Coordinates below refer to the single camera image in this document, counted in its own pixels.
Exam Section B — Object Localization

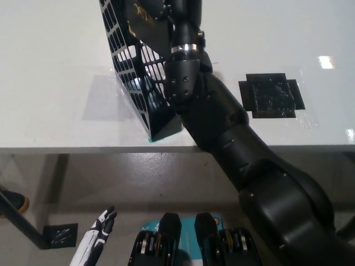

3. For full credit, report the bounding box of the black floor tape patch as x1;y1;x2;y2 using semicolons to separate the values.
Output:
43;223;79;249

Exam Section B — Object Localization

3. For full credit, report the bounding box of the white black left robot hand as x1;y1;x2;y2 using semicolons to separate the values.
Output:
69;205;118;266

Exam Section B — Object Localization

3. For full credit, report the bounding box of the black mesh file shelf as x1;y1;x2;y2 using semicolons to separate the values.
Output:
98;0;184;141

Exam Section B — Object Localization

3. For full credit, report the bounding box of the black tape patch on table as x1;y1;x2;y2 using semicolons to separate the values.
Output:
238;72;306;120

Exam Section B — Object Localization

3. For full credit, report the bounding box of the dark shoe with tan sole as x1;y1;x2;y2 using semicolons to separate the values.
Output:
0;185;31;219

